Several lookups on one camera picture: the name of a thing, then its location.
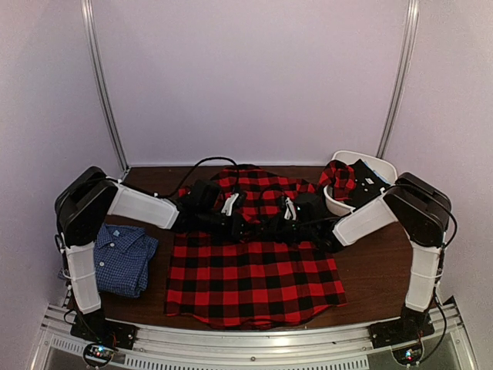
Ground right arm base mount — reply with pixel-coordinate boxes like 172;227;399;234
368;305;434;348

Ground aluminium frame post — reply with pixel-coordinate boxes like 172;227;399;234
377;0;420;159
80;0;131;176

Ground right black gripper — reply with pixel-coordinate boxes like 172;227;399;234
257;211;317;246

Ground white plastic basin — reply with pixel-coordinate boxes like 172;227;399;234
319;150;397;216

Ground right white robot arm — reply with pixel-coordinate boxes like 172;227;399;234
255;173;457;341

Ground left aluminium frame post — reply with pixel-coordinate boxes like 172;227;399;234
80;0;131;176

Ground right aluminium frame post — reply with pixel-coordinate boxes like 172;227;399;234
377;0;420;159

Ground right circuit board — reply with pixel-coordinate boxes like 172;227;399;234
392;344;424;366

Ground folded blue checked shirt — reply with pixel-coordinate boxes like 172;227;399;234
93;224;159;298

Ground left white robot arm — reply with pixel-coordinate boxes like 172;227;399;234
55;166;246;342

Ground front aluminium rail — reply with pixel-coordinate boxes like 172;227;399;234
27;299;479;369

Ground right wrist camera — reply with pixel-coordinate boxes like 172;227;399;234
284;197;297;221

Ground circuit board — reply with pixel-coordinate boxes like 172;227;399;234
392;344;424;366
82;343;117;367

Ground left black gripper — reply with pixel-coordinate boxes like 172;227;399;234
197;209;257;241

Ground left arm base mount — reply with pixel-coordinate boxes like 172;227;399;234
70;312;137;350

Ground left circuit board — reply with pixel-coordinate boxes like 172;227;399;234
82;343;117;367

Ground red black plaid shirt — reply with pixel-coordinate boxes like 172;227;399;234
164;164;347;330

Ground black shirt in basin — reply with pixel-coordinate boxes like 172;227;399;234
344;160;390;207

